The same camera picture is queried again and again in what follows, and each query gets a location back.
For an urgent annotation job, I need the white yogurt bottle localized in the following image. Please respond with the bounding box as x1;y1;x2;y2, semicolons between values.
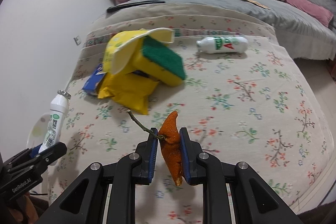
39;90;71;153

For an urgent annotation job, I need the blue cardboard box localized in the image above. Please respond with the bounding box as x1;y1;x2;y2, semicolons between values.
82;63;106;96

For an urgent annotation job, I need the thin brown twig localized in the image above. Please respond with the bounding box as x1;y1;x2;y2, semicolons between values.
126;109;165;140

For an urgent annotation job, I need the white translucent trash bin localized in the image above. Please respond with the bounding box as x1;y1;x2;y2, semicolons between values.
26;113;50;148

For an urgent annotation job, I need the floral bed cover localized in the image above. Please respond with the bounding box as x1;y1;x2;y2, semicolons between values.
48;4;334;213

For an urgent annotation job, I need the yellow plastic bag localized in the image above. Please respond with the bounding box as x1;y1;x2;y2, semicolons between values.
97;73;159;115

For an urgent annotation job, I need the yellow paper cup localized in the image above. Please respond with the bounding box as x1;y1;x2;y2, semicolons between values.
102;27;174;75

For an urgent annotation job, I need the yellow green sponge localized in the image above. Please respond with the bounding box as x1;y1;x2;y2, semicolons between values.
131;36;186;87

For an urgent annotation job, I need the white AD drink bottle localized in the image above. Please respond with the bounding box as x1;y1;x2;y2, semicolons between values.
197;36;248;54

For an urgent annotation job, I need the black remote control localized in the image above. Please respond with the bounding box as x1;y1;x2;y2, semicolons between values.
106;0;166;14

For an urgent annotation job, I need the grey bed sheet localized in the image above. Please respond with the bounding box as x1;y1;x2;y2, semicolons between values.
130;0;335;60

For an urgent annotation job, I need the brown paper card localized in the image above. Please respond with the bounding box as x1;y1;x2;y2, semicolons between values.
241;0;271;10

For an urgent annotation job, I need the wall power socket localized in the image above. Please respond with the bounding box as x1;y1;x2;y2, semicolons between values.
73;36;81;46

